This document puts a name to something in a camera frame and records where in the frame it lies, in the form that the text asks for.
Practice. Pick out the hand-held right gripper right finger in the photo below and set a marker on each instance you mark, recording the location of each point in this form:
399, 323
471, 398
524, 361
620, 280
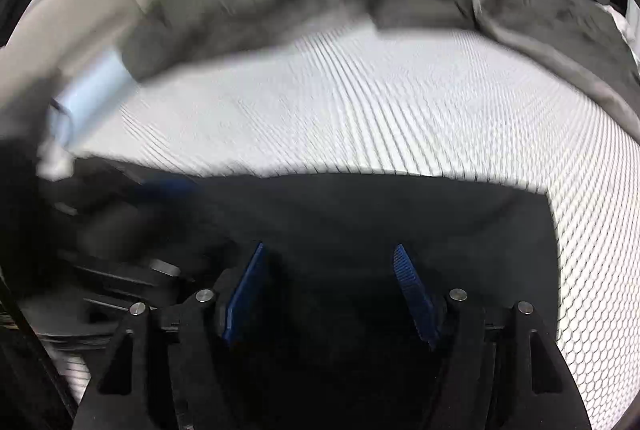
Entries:
412, 290

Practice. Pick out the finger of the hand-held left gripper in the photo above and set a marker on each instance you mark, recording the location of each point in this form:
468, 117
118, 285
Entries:
167, 191

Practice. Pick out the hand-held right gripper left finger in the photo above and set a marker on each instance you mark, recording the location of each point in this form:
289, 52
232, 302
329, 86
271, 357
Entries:
247, 295

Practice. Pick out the black pants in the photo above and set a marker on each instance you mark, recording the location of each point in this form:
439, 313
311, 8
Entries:
350, 220

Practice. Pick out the light blue pillow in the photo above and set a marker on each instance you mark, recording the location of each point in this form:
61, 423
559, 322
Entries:
95, 85

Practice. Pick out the beige headboard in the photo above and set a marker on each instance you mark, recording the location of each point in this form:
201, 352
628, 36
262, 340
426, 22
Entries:
75, 0

